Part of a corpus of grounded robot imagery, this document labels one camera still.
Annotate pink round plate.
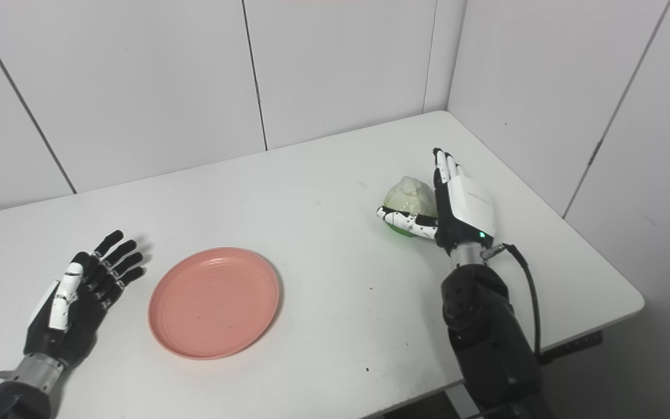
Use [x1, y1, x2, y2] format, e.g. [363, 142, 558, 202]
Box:
[148, 247, 281, 361]

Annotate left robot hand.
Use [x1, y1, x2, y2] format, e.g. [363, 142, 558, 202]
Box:
[23, 230, 146, 367]

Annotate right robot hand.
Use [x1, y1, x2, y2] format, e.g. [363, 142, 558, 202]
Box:
[376, 147, 497, 255]

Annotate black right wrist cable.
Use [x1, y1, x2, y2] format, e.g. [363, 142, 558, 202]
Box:
[482, 243, 545, 357]

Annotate green white cabbage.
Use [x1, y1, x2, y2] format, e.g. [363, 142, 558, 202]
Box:
[383, 176, 437, 238]

